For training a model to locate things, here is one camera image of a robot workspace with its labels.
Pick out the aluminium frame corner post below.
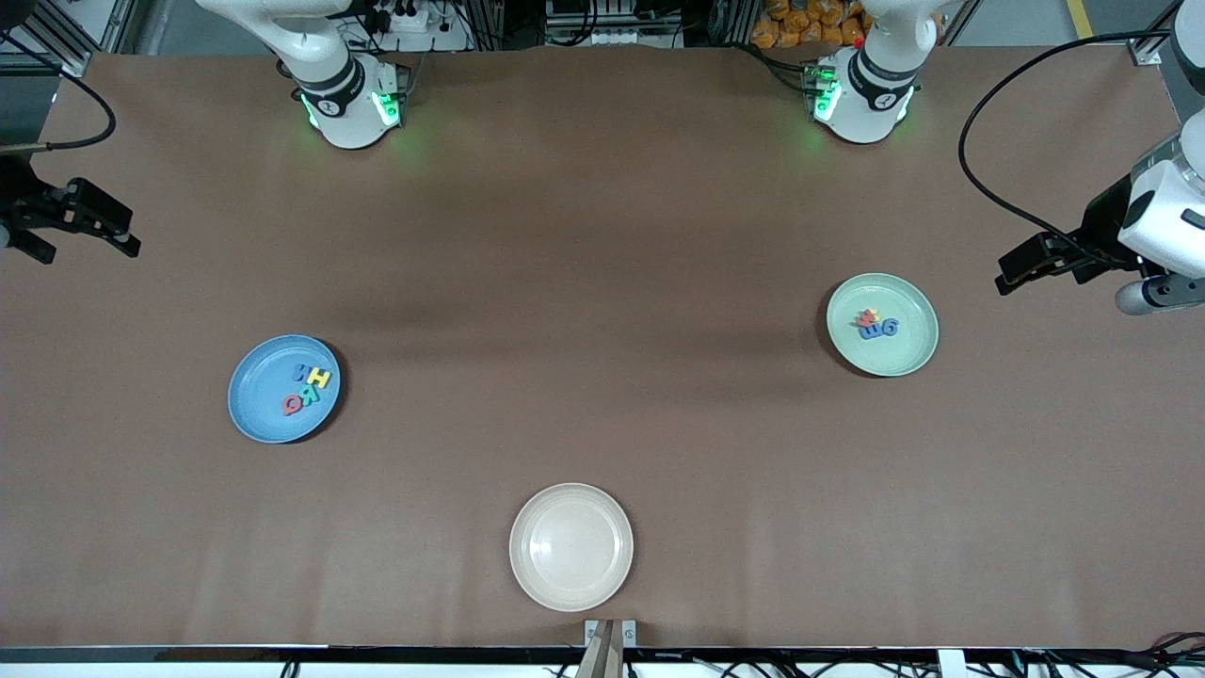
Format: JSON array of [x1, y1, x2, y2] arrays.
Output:
[[1130, 0, 1178, 67], [0, 0, 128, 78]]

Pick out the beige mounting post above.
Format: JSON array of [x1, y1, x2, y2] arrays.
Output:
[[575, 621, 625, 678]]

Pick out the black cable bundle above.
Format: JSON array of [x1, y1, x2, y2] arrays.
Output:
[[1017, 629, 1205, 678]]

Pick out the large white power strip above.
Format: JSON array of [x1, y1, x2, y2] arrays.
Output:
[[339, 5, 472, 53]]

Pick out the green plate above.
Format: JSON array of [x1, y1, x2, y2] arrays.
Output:
[[826, 272, 940, 378]]

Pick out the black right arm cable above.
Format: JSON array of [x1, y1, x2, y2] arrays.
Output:
[[0, 28, 117, 152]]

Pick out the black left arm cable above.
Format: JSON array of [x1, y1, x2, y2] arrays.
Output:
[[958, 28, 1173, 274]]

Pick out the orange snack bag pile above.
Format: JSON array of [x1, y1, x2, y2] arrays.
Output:
[[750, 0, 867, 50]]

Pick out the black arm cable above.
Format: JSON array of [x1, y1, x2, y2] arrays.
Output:
[[958, 28, 1173, 274], [0, 28, 117, 152]]

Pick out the blue plate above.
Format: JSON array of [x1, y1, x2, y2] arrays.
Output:
[[227, 334, 342, 444]]

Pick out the beige plate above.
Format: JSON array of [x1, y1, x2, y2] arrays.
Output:
[[508, 482, 635, 613]]

